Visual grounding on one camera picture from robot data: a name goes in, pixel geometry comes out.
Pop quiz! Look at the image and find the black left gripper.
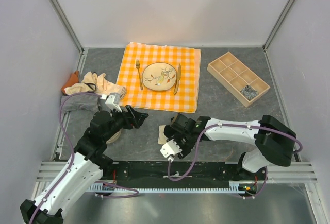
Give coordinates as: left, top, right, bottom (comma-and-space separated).
103, 104, 149, 141

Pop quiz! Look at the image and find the black cream garment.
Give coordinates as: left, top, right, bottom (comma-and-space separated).
157, 125, 171, 145

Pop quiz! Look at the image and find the grey striped underwear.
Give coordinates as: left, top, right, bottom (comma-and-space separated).
240, 85, 259, 101

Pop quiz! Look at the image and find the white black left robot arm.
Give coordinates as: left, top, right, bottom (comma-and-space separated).
20, 105, 148, 223

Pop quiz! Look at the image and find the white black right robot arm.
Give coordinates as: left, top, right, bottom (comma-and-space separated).
158, 114, 302, 180

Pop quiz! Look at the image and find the beige ceramic bowl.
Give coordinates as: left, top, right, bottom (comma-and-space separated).
106, 130, 122, 144

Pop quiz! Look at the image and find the orange checkered tablecloth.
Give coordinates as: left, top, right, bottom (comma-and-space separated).
117, 42, 201, 113

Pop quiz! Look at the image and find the bird pattern ceramic plate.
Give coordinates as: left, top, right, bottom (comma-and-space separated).
142, 62, 177, 92

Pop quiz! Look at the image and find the grey striped garment pile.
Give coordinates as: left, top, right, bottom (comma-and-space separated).
60, 93, 100, 114

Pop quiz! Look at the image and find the gold fork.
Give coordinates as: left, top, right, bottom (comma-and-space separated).
135, 59, 143, 90

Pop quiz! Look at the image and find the cream cloth garment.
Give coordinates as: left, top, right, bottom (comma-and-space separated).
62, 72, 126, 99

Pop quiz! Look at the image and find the gold table knife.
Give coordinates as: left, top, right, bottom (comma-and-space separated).
173, 64, 182, 95

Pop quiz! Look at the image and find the wooden compartment tray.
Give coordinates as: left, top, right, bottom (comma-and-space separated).
207, 52, 270, 107

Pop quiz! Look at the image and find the orange cloth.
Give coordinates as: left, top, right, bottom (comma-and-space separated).
61, 71, 79, 95

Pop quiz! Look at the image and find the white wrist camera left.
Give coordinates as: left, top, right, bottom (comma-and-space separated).
105, 93, 122, 112

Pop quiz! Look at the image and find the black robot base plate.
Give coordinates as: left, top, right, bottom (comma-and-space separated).
102, 161, 266, 189

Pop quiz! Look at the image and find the white cable duct strip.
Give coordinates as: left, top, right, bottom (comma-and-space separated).
86, 183, 257, 194

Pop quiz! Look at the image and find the left aluminium frame post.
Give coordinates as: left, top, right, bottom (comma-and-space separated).
49, 0, 85, 54

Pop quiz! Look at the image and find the grey aluminium frame post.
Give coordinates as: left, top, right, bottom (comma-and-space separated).
262, 0, 296, 52

